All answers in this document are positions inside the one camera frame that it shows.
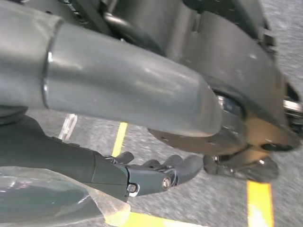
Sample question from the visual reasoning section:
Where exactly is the dark robot leg with foot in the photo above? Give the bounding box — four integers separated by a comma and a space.
71, 0, 303, 184

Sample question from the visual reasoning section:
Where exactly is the clear plastic guard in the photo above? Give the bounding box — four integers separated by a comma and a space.
0, 166, 131, 227

